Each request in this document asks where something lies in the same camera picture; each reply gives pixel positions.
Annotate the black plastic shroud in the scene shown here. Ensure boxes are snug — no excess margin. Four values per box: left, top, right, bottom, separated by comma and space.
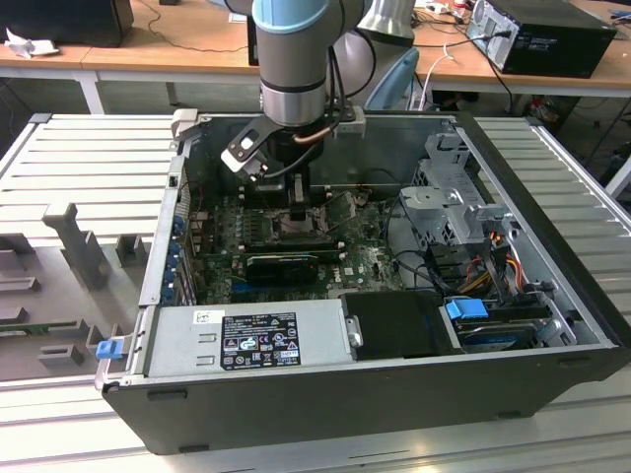
339, 289, 467, 362

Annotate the green motherboard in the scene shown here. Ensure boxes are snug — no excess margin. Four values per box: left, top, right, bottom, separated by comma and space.
194, 189, 410, 304

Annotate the blue disk carrier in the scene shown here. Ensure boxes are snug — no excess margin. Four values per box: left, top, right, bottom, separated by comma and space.
443, 298, 489, 336

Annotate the yellow orange wire bundle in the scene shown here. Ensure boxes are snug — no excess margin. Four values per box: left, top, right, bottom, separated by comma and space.
456, 243, 526, 295

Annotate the white cable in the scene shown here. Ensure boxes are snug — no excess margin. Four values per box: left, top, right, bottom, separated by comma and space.
406, 41, 457, 112

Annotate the grey parts rack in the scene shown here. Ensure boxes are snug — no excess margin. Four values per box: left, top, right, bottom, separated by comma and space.
0, 201, 155, 383

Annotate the silver port block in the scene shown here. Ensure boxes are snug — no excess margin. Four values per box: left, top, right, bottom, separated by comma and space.
189, 216, 209, 258

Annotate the green RAM stick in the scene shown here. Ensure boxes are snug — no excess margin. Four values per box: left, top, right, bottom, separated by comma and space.
0, 320, 83, 340

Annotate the blue case latch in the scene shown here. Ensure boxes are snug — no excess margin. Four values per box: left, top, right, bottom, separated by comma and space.
96, 339, 123, 362

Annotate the black camera cable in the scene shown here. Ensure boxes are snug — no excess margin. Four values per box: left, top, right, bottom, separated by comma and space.
324, 41, 349, 119

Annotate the metal drive cage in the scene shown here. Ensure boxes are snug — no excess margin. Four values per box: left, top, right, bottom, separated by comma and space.
397, 131, 524, 250

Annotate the thin red wire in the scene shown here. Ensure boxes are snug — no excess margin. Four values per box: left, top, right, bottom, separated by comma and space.
189, 180, 209, 221

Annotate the hard disk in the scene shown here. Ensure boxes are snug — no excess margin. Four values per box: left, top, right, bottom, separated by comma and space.
456, 319, 541, 354

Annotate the pale blue teach pendant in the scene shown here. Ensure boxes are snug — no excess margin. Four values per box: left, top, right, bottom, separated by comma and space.
363, 46, 421, 112

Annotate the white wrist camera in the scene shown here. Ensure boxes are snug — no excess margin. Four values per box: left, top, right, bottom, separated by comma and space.
220, 116, 271, 184

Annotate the black power cable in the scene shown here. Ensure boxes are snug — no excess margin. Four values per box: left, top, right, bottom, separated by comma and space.
465, 29, 517, 117

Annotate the small black PC tower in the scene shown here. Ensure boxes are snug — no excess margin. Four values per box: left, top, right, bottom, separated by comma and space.
245, 0, 262, 68

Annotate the wooden desk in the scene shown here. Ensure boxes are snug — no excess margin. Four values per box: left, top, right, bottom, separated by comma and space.
0, 0, 262, 114
413, 0, 631, 117

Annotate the grey case latch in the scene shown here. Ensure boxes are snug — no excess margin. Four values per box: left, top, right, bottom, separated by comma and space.
170, 108, 201, 145

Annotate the grey power supply unit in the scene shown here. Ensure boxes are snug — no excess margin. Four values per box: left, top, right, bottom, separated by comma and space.
140, 298, 355, 381

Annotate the black box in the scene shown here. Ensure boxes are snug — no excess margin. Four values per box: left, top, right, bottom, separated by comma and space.
0, 0, 135, 49

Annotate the metal socket cover frame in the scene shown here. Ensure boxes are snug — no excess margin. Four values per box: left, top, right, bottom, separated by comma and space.
318, 189, 360, 234

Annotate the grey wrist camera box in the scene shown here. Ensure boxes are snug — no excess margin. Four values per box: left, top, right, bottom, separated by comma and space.
333, 105, 367, 139

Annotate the CPU socket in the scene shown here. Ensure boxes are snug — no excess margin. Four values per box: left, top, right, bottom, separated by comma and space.
268, 209, 329, 243

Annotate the black PC case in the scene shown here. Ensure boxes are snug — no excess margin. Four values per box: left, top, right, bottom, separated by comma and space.
93, 108, 631, 457

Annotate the large black PC tower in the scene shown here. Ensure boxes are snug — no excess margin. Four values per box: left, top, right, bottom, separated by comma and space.
465, 0, 618, 80

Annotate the crumpled white paper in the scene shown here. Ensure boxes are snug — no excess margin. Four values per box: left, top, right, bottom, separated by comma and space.
3, 27, 61, 60

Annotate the black graphics card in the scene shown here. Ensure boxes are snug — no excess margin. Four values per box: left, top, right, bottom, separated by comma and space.
244, 253, 321, 286

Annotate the CPU with silver top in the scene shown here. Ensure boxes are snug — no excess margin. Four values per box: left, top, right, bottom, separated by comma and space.
279, 217, 316, 238

